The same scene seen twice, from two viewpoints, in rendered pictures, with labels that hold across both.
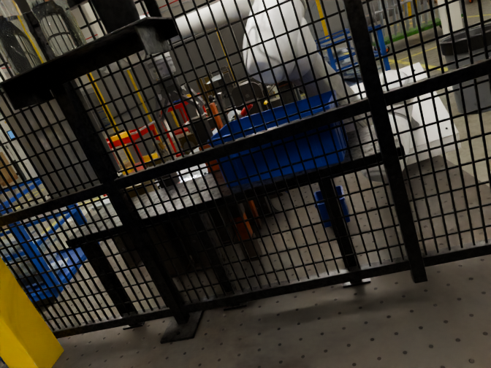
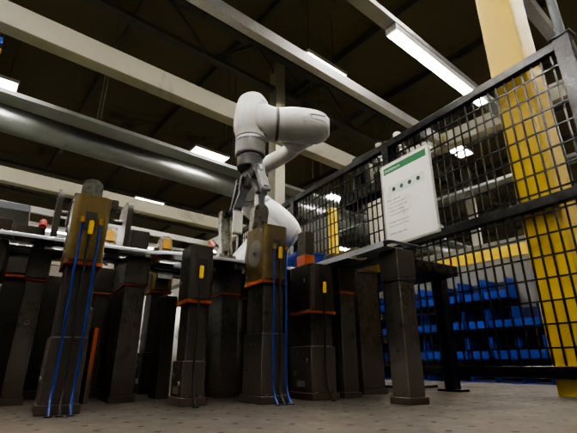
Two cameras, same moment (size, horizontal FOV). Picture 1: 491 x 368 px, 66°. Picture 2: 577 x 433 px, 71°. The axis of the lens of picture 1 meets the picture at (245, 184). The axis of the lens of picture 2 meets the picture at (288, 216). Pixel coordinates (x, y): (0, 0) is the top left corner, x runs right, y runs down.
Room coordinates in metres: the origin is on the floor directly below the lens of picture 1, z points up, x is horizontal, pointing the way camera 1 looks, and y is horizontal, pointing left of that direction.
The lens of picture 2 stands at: (2.16, 0.90, 0.77)
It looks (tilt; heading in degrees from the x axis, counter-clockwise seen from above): 20 degrees up; 221
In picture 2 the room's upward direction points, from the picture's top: straight up
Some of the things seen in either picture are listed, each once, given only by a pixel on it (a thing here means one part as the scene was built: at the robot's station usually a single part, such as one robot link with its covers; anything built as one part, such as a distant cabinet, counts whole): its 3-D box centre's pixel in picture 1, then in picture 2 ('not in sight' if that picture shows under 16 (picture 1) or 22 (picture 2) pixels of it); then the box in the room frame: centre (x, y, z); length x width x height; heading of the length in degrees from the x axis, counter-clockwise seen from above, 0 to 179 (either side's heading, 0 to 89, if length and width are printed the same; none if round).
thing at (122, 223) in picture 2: (264, 131); (79, 290); (1.73, -0.17, 0.95); 0.18 x 0.13 x 0.49; 163
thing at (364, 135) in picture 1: (223, 187); (329, 290); (0.97, 0.06, 1.02); 0.90 x 0.22 x 0.03; 73
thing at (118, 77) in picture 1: (143, 105); not in sight; (7.81, 1.33, 1.00); 3.44 x 0.14 x 2.00; 170
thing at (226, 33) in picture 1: (231, 68); not in sight; (9.19, -0.69, 1.00); 3.64 x 0.14 x 2.00; 80
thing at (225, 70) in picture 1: (225, 98); not in sight; (7.49, -0.24, 0.57); 1.86 x 0.90 x 1.14; 173
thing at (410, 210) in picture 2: (55, 135); (409, 197); (0.94, 0.38, 1.30); 0.23 x 0.02 x 0.31; 73
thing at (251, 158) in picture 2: (170, 88); (249, 172); (1.44, 0.13, 1.29); 0.08 x 0.07 x 0.09; 73
